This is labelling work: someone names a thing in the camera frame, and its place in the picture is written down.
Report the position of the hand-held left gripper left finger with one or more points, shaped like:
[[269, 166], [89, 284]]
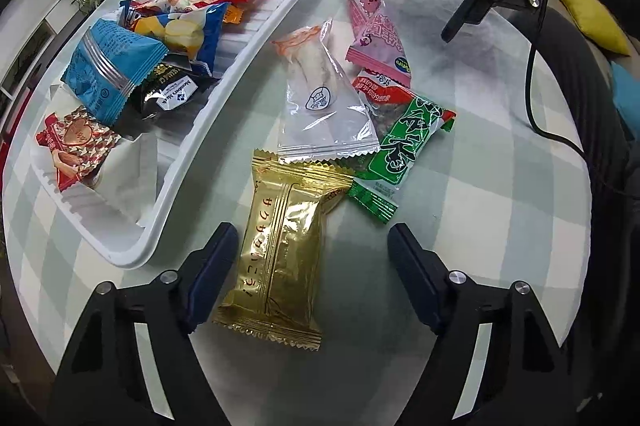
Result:
[[212, 271]]

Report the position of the black snack packet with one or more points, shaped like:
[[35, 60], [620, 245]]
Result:
[[170, 96]]

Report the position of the blue and yellow chips packet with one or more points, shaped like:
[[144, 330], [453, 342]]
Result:
[[200, 41]]

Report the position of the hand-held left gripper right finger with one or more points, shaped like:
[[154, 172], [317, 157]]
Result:
[[415, 271]]

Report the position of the red heart-print snack packet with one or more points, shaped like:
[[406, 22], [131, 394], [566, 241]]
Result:
[[75, 141]]

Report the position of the large blue snack packet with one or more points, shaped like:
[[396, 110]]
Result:
[[100, 71]]

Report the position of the checkered tablecloth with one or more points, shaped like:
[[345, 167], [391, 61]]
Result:
[[500, 156]]

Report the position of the white snack packet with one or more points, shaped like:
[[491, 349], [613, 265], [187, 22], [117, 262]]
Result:
[[130, 176]]

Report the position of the white tv cabinet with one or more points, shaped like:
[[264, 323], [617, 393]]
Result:
[[30, 51]]

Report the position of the yellow cushion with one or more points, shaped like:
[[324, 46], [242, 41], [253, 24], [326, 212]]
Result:
[[595, 19]]

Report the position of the blue cushion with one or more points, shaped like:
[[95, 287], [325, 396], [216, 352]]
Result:
[[627, 96]]

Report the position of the gold snack packet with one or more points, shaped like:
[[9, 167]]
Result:
[[280, 256]]

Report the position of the white plastic tray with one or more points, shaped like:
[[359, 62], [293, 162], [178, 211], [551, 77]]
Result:
[[240, 56]]

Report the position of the clear snack packet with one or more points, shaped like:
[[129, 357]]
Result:
[[320, 106]]

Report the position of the green snack packet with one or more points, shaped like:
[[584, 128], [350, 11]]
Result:
[[395, 141]]

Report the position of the pink snack packet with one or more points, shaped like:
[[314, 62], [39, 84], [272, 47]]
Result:
[[375, 36]]

